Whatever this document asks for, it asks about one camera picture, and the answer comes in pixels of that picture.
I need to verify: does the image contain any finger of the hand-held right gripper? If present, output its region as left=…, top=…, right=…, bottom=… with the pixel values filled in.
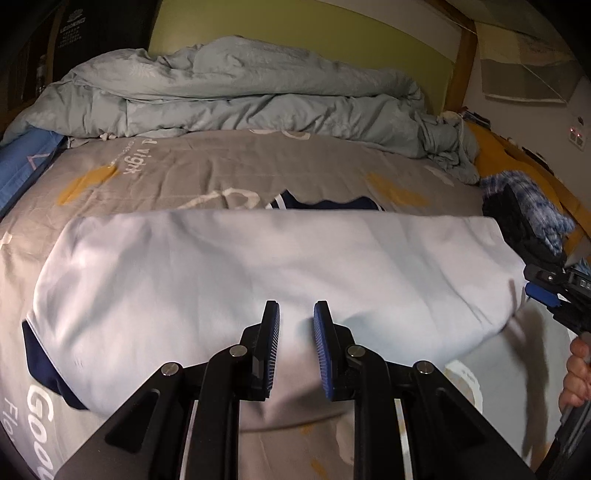
left=523, top=263, right=570, bottom=284
left=525, top=282, right=591, bottom=334

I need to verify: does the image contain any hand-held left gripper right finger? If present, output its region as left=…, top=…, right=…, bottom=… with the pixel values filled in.
left=314, top=300, right=537, bottom=480

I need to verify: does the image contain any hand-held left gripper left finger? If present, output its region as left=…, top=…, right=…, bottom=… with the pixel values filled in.
left=53, top=300, right=281, bottom=480

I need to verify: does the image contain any white shirt with navy trim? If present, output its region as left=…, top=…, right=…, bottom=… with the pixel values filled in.
left=22, top=196, right=529, bottom=416

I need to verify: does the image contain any person's right hand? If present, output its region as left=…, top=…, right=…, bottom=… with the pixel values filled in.
left=558, top=336, right=591, bottom=412

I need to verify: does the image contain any black cloth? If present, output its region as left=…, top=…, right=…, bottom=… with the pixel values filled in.
left=482, top=185, right=566, bottom=265

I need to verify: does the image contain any blue plaid cloth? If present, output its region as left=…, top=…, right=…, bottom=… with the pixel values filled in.
left=480, top=170, right=576, bottom=252

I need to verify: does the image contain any orange sheet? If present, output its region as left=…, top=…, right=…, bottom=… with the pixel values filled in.
left=466, top=122, right=578, bottom=217

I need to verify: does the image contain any printed grey bed sheet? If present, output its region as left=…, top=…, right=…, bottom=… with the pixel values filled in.
left=0, top=129, right=573, bottom=480

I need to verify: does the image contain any grey duvet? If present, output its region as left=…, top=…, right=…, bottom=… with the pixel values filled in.
left=2, top=34, right=481, bottom=185

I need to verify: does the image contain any blue mat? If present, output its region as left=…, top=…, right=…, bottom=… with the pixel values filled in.
left=0, top=129, right=65, bottom=217

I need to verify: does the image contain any yellow-green headboard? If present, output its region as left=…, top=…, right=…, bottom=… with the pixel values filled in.
left=148, top=0, right=467, bottom=112

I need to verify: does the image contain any dark cabinet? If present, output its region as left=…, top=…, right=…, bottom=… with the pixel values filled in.
left=9, top=0, right=162, bottom=112

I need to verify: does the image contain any clear plastic wall sheet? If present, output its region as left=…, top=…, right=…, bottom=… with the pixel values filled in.
left=475, top=21, right=580, bottom=106

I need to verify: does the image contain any wooden bed frame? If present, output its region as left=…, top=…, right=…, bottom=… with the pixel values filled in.
left=445, top=21, right=591, bottom=259

